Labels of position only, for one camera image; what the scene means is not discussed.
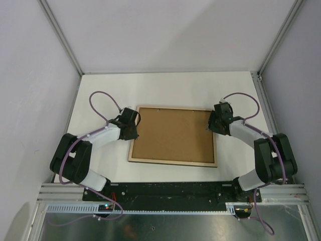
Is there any brown frame backing board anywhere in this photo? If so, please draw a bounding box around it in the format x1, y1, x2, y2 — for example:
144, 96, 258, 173
131, 107, 215, 164

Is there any wooden picture frame black front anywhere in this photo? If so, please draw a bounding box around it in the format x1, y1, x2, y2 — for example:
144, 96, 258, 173
127, 105, 218, 168

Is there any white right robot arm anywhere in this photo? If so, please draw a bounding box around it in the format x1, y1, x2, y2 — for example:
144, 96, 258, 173
208, 102, 298, 201

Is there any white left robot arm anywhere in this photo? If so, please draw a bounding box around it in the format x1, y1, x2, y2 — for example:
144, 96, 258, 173
50, 107, 141, 201

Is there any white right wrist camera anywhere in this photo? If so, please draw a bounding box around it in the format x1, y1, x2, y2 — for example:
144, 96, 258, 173
219, 98, 229, 103

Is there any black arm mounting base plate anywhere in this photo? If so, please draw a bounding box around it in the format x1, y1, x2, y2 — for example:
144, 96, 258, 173
82, 181, 263, 212

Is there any white slotted cable duct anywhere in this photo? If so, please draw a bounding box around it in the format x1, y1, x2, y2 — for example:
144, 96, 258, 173
47, 203, 251, 215

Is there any aluminium table edge rail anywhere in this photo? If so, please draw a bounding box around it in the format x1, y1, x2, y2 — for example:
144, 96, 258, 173
250, 71, 309, 205

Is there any right aluminium corner post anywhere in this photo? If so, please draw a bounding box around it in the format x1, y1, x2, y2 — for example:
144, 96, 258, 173
257, 0, 306, 76

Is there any aluminium corner post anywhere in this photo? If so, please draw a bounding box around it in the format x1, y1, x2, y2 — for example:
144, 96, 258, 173
37, 0, 84, 77
257, 0, 306, 76

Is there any left aluminium corner post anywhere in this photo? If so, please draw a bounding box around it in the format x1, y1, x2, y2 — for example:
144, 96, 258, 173
37, 0, 84, 77

